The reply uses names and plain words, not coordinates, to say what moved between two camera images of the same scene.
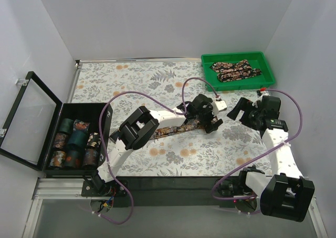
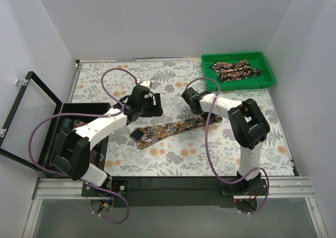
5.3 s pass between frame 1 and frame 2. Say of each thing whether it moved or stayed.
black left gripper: moved
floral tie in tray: stayed
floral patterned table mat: stayed
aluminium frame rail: stayed
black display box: stayed
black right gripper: moved
